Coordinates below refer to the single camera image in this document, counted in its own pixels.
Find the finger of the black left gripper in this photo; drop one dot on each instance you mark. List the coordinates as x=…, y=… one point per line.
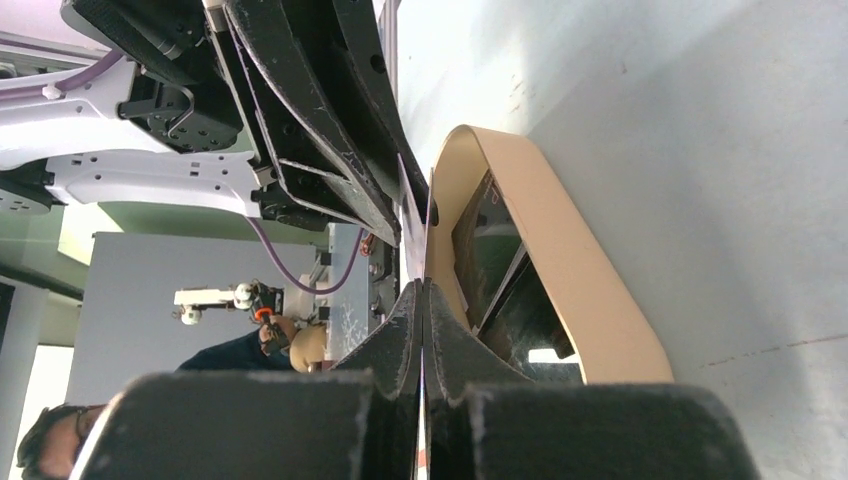
x=385, y=142

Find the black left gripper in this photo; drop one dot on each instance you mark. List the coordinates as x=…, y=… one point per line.
x=276, y=72

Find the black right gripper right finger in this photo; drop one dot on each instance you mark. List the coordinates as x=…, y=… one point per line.
x=488, y=421

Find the grey background partition panel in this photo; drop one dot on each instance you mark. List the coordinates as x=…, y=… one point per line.
x=133, y=320

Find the beige oval card tray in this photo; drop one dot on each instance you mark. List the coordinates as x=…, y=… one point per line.
x=611, y=336

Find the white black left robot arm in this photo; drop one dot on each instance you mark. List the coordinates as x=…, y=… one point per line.
x=63, y=142

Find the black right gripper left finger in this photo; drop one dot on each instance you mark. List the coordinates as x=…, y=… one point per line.
x=357, y=420

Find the black VIP card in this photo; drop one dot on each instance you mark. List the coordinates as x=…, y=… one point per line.
x=485, y=241

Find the aluminium frame rail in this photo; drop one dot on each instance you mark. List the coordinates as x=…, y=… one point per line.
x=386, y=12

